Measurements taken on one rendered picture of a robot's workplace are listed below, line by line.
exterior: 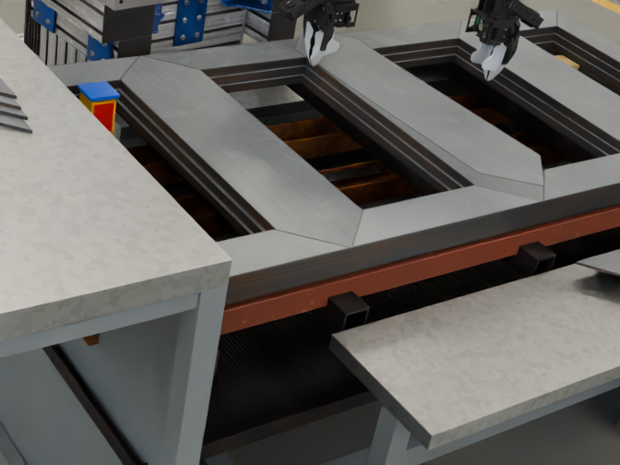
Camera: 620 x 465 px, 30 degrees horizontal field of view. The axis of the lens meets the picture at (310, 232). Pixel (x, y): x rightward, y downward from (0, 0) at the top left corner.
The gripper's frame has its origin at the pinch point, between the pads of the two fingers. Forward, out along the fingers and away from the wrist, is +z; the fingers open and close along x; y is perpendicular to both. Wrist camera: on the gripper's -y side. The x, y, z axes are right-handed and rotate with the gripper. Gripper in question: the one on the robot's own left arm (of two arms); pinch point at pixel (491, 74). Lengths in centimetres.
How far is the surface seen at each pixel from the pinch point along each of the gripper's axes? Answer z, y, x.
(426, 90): 6.0, 10.6, -6.9
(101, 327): -5, 116, 57
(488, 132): 6.3, 9.6, 12.2
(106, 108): 7, 80, -18
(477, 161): 6.4, 20.4, 21.4
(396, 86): 5.9, 16.2, -10.5
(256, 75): 8.2, 40.7, -26.8
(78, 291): -11, 119, 56
